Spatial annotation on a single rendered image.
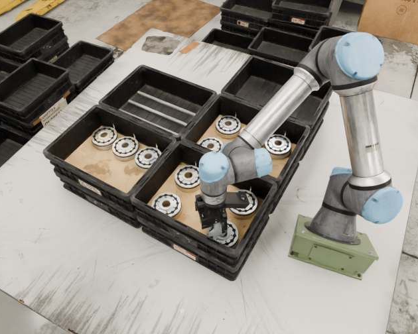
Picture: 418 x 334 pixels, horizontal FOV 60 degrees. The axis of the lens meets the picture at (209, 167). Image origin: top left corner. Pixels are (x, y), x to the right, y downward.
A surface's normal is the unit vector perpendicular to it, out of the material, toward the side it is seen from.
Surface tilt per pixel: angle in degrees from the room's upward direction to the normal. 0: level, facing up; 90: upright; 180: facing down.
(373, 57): 45
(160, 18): 0
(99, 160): 0
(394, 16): 73
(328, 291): 0
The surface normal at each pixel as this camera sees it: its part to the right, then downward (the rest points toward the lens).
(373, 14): -0.42, 0.51
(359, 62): 0.18, 0.10
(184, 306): -0.02, -0.62
